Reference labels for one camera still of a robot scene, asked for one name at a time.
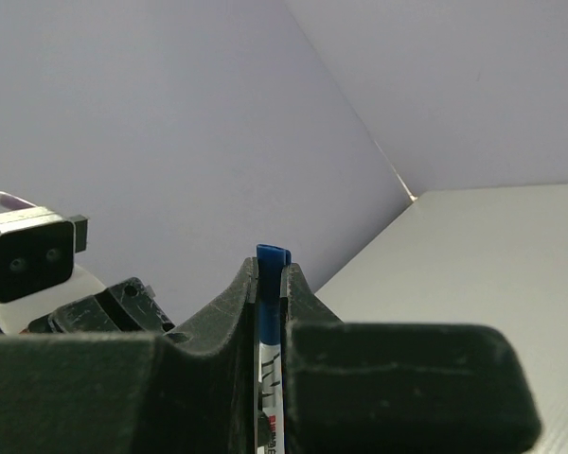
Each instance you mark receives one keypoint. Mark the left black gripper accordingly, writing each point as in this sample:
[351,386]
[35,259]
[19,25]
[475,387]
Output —
[128,306]

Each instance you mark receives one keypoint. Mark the blue pen cap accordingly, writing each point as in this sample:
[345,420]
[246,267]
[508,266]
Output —
[271,260]

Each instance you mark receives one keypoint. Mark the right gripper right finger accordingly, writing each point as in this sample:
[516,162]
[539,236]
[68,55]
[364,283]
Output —
[398,387]

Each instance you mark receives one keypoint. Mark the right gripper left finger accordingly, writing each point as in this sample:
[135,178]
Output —
[190,390]

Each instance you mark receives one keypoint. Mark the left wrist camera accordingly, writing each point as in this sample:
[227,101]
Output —
[38,269]

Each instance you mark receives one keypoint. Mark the blue marker pen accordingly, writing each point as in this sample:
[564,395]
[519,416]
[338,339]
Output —
[270,368]

